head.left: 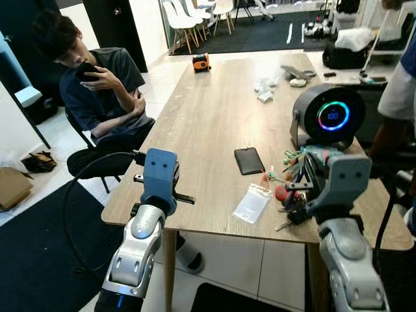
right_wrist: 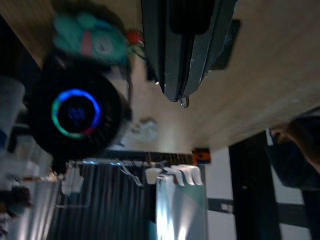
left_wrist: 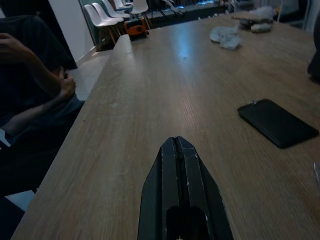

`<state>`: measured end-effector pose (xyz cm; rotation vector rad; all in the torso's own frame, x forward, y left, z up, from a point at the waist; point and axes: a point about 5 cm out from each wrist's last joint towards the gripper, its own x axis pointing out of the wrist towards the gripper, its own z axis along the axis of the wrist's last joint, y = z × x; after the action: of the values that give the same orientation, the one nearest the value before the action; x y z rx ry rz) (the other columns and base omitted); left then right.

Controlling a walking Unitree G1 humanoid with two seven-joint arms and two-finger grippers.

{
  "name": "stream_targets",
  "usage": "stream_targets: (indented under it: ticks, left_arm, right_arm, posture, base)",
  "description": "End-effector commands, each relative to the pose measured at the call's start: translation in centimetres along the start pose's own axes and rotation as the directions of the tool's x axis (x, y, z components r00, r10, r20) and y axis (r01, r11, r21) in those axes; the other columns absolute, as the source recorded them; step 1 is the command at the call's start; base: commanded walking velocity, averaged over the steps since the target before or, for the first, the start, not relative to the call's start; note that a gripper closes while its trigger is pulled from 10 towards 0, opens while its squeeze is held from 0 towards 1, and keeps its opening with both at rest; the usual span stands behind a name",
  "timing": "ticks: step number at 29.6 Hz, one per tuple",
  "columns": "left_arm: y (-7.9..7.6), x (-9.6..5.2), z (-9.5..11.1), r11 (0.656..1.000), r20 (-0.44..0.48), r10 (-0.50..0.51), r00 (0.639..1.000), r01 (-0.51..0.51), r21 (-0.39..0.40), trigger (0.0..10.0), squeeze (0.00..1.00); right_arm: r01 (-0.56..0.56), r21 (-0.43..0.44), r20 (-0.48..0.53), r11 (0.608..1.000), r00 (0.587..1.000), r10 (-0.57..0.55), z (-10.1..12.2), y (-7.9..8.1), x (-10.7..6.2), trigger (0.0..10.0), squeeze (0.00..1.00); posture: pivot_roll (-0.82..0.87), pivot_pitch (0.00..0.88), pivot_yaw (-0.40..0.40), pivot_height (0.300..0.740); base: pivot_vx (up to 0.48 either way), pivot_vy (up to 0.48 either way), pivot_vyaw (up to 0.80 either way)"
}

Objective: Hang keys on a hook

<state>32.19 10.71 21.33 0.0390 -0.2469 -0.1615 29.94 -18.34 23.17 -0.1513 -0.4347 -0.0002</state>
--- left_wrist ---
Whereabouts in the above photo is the white shell chair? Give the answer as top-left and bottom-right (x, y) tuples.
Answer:
(129, 0), (153, 30)
(83, 3), (120, 51)
(91, 1), (131, 38)

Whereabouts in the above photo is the orange black device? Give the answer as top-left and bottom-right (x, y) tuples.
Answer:
(124, 16), (150, 41)

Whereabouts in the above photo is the person in dark shirt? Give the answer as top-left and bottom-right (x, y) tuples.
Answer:
(0, 14), (86, 240)

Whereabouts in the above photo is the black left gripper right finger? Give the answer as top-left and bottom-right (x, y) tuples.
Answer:
(177, 136), (235, 240)

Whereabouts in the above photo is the white crumpled tissue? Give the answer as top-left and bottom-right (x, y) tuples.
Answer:
(209, 24), (243, 51)

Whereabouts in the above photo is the wooden table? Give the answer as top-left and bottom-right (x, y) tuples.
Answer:
(11, 11), (320, 240)

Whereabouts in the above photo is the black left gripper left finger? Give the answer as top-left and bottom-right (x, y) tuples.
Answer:
(136, 136), (181, 240)

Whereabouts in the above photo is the large black smartphone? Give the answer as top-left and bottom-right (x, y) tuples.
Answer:
(236, 98), (320, 149)

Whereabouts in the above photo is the grey crumpled item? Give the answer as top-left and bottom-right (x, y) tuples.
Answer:
(238, 17), (274, 33)

